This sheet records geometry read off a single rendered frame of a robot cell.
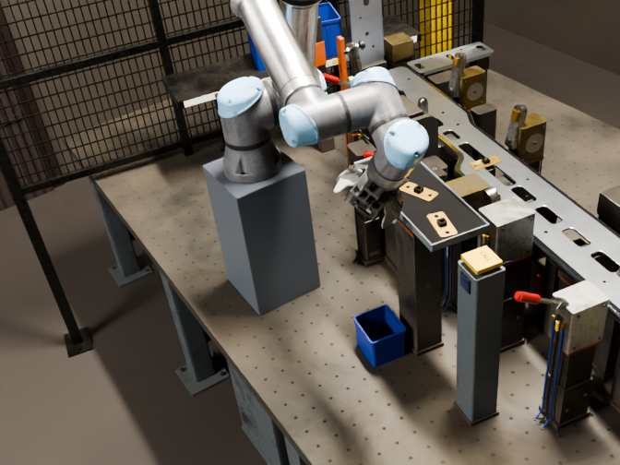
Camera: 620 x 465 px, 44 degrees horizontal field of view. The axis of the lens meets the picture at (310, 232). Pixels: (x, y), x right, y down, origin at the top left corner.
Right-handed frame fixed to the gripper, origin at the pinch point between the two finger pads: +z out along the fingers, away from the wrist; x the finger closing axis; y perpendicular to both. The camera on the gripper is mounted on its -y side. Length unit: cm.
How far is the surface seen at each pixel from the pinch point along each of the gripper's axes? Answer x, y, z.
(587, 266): 48, -19, 1
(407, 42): -22, -87, 69
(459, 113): 6, -62, 47
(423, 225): 12.7, -1.4, -3.1
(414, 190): 7.2, -10.1, 3.2
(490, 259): 26.6, 0.7, -13.3
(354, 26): -38, -77, 64
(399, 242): 12.0, -3.5, 16.1
